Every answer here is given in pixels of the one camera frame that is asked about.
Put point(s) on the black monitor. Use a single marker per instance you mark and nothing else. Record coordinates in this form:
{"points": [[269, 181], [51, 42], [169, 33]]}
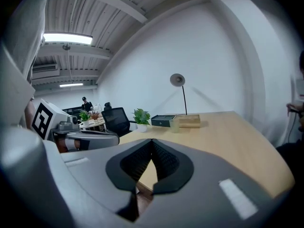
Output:
{"points": [[71, 110]]}

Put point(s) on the black desk lamp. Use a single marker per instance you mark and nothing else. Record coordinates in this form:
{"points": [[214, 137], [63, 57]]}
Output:
{"points": [[177, 79]]}

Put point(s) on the black mesh office chair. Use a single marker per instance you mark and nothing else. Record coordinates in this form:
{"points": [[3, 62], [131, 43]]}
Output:
{"points": [[116, 120]]}

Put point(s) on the person's left forearm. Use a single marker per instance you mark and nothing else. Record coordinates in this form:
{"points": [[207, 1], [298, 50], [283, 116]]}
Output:
{"points": [[29, 113]]}

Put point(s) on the dried brown plant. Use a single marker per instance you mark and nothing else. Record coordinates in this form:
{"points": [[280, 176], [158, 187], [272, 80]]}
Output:
{"points": [[95, 116]]}

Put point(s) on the person's grey shirt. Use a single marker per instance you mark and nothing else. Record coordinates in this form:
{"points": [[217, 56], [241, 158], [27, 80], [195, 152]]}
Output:
{"points": [[26, 20]]}

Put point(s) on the white air conditioner unit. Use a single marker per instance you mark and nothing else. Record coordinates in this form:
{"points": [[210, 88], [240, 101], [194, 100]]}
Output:
{"points": [[45, 71]]}

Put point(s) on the round white side table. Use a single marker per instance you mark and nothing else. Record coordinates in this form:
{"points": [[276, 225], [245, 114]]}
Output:
{"points": [[93, 124]]}

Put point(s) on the black headrest office chair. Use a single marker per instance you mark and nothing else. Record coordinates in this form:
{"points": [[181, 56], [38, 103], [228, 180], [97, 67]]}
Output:
{"points": [[108, 105]]}

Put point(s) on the long ceiling light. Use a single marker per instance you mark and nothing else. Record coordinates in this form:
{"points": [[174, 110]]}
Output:
{"points": [[71, 85], [67, 38]]}

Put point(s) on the small green potted plant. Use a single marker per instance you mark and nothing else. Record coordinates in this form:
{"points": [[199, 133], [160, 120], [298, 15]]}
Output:
{"points": [[84, 116]]}

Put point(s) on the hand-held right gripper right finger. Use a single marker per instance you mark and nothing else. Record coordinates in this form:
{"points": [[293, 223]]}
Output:
{"points": [[204, 186]]}

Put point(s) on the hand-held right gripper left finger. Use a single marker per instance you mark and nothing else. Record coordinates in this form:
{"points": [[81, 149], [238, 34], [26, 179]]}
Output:
{"points": [[99, 170]]}

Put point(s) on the clear glass cup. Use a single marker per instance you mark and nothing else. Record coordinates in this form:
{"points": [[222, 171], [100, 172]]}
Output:
{"points": [[175, 126]]}

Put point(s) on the white globe lamp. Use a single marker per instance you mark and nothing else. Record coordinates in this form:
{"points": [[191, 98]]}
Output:
{"points": [[97, 107]]}

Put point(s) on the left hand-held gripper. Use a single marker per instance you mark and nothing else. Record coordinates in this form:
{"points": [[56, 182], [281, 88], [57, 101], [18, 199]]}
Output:
{"points": [[47, 117]]}

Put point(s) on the green potted plant white pot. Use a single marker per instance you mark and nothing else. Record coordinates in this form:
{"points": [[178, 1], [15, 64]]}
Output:
{"points": [[141, 119]]}

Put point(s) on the black storage box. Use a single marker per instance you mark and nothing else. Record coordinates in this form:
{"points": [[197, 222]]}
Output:
{"points": [[162, 120]]}

